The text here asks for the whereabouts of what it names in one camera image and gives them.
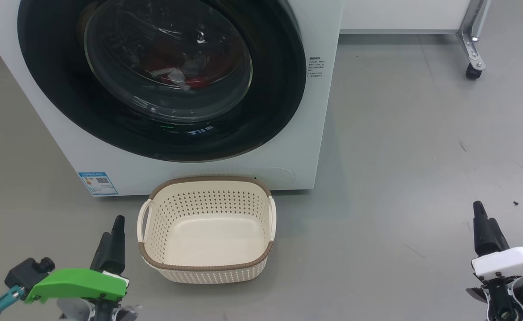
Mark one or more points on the cream perforated laundry basket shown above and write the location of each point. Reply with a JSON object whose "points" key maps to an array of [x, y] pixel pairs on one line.
{"points": [[208, 240]]}

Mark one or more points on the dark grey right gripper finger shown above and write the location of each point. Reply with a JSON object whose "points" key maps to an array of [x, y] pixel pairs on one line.
{"points": [[497, 238], [481, 232]]}

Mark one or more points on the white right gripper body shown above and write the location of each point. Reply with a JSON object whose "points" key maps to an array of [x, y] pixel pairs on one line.
{"points": [[516, 263]]}

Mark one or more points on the shiny metal caster leg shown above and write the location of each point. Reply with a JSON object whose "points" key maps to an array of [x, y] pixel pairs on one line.
{"points": [[470, 44]]}

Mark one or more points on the white partition panel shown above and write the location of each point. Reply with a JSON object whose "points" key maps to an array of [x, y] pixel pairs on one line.
{"points": [[400, 13]]}

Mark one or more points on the blue energy label sticker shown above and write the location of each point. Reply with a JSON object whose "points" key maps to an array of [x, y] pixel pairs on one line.
{"points": [[97, 183]]}

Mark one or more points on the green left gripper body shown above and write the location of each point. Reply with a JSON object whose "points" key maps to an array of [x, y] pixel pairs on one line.
{"points": [[78, 283]]}

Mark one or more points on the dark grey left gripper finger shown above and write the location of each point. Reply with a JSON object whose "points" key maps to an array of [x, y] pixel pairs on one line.
{"points": [[103, 254], [118, 245]]}

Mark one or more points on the white front-load washing machine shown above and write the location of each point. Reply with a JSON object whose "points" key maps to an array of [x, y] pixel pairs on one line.
{"points": [[43, 125]]}

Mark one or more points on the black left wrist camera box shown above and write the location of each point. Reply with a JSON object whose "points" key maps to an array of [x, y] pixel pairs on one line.
{"points": [[22, 274]]}

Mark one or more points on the red and white garment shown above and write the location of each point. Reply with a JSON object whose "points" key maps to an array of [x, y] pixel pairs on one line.
{"points": [[197, 82]]}

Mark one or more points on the black-rimmed glass washer door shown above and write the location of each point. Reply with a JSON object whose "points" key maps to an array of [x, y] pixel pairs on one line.
{"points": [[270, 67]]}

